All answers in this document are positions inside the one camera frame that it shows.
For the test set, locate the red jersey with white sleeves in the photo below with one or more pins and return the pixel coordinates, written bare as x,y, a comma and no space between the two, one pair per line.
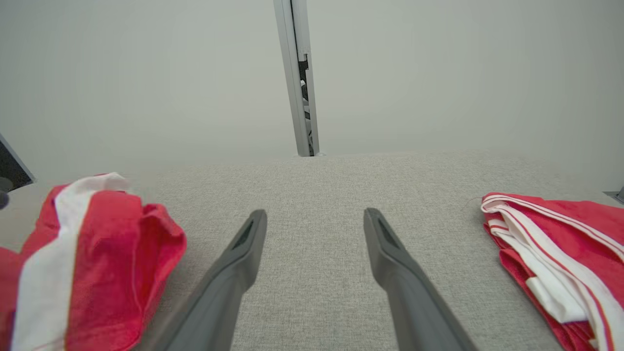
575,229

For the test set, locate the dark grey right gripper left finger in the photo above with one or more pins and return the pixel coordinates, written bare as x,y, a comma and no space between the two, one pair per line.
214,302

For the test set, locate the red shorts with white bands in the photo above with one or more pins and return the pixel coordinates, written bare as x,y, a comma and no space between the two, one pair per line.
112,253

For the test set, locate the grey metal partition post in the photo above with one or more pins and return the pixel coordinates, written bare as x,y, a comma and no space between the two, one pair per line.
292,73

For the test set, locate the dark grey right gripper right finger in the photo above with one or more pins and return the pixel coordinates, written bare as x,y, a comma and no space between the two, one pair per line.
414,302

